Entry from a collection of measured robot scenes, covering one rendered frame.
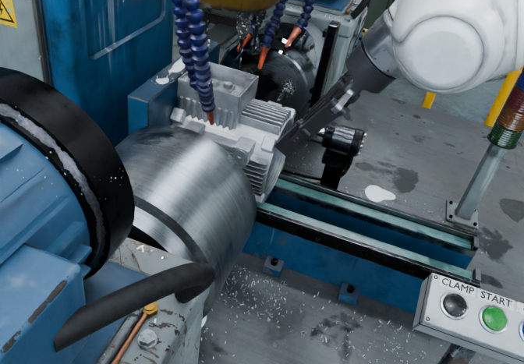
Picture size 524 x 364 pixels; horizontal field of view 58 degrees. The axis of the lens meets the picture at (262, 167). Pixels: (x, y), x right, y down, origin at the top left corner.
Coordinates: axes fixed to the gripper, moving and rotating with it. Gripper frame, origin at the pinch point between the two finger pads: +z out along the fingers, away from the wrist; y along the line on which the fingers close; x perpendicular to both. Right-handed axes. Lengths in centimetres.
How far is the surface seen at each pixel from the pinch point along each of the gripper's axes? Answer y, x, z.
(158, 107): 5.6, -20.7, 10.2
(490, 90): -336, 142, 46
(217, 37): -284, -57, 156
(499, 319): 22.0, 31.4, -14.3
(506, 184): -58, 62, 0
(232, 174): 18.1, -5.3, -0.2
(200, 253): 31.8, -3.0, 1.0
